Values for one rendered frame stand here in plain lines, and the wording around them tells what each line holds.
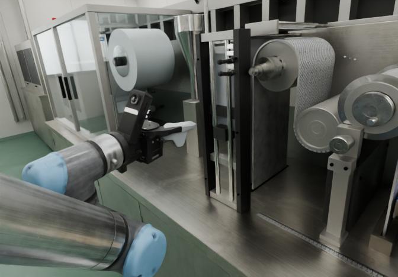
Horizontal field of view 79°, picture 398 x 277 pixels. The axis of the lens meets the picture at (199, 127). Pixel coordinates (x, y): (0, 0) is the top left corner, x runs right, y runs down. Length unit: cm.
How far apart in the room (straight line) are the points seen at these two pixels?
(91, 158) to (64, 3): 557
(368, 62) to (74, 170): 90
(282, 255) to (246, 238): 10
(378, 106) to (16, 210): 63
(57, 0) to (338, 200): 573
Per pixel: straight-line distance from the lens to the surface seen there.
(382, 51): 98
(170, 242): 98
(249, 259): 69
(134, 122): 51
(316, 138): 73
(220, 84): 74
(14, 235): 28
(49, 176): 43
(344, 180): 69
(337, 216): 75
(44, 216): 29
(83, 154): 46
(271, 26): 72
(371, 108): 64
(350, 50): 101
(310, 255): 73
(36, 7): 582
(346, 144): 61
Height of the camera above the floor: 140
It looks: 18 degrees down
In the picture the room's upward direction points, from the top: 4 degrees counter-clockwise
